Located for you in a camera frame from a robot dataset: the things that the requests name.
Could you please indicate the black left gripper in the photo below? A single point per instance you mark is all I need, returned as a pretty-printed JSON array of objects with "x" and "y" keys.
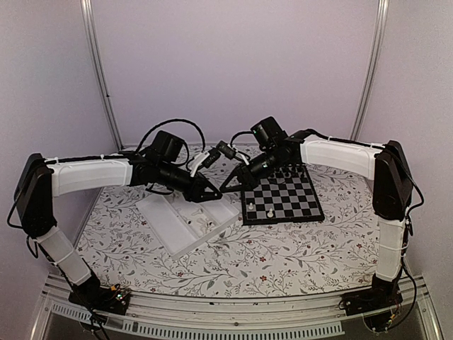
[{"x": 199, "y": 188}]

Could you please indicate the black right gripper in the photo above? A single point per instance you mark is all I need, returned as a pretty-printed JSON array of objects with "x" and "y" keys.
[{"x": 245, "y": 178}]

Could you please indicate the white plastic tray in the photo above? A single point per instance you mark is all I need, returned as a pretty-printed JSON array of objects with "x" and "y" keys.
[{"x": 170, "y": 220}]

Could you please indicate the black and silver chessboard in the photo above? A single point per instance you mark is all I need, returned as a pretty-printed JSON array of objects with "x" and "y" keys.
[{"x": 292, "y": 200}]

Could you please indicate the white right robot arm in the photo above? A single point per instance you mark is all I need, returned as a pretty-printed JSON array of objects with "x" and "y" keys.
[{"x": 383, "y": 164}]

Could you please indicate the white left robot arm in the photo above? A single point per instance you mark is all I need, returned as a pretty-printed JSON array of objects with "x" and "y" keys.
[{"x": 45, "y": 180}]

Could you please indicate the black chess pawns row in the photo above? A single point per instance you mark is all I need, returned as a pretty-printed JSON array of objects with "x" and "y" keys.
[{"x": 287, "y": 174}]

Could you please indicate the black chess pieces back row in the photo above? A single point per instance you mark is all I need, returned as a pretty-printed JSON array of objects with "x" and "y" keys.
[{"x": 291, "y": 167}]

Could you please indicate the floral patterned table mat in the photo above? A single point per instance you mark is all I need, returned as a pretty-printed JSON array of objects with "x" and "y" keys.
[{"x": 287, "y": 259}]

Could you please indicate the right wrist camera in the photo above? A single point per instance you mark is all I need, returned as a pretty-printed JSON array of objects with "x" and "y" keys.
[{"x": 232, "y": 153}]

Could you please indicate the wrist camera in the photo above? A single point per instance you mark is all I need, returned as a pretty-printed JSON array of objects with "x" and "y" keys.
[
  {"x": 232, "y": 153},
  {"x": 204, "y": 159}
]

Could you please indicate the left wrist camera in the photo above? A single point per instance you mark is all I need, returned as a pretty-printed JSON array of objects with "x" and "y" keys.
[{"x": 204, "y": 159}]

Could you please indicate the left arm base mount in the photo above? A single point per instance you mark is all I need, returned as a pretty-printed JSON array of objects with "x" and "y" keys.
[{"x": 93, "y": 296}]

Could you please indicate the front aluminium rail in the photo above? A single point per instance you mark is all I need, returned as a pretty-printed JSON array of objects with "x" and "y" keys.
[{"x": 319, "y": 316}]

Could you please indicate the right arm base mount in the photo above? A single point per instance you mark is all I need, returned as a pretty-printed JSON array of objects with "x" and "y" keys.
[{"x": 381, "y": 295}]

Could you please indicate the left aluminium frame post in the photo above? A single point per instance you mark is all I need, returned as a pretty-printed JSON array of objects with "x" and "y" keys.
[{"x": 93, "y": 46}]

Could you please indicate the aluminium frame post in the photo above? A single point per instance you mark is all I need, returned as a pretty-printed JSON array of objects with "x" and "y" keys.
[
  {"x": 376, "y": 48},
  {"x": 93, "y": 46}
]

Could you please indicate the right aluminium frame post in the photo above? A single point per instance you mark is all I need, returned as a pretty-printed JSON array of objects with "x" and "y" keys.
[{"x": 376, "y": 48}]

